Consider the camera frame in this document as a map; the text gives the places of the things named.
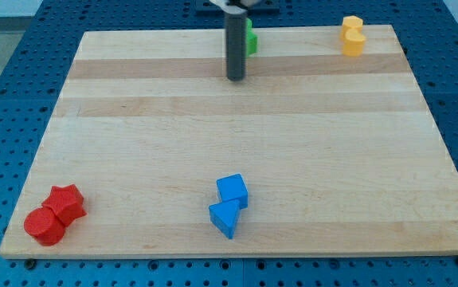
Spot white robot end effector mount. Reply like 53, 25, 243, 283
209, 0, 259, 9

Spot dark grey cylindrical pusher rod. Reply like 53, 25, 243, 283
224, 5, 247, 81

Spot green circle block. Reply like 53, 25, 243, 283
245, 18, 258, 57

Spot yellow hexagon block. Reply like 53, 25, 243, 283
339, 15, 364, 40

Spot yellow heart block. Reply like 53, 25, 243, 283
342, 29, 366, 57

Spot light wooden board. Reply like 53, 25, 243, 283
0, 25, 458, 259

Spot blue cube block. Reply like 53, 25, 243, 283
216, 174, 249, 209

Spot blue triangle block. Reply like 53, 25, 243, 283
209, 199, 240, 239

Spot red star block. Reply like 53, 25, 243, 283
41, 184, 87, 227

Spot red cylinder block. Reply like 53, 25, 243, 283
24, 207, 65, 246

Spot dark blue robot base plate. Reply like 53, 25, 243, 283
192, 0, 280, 15

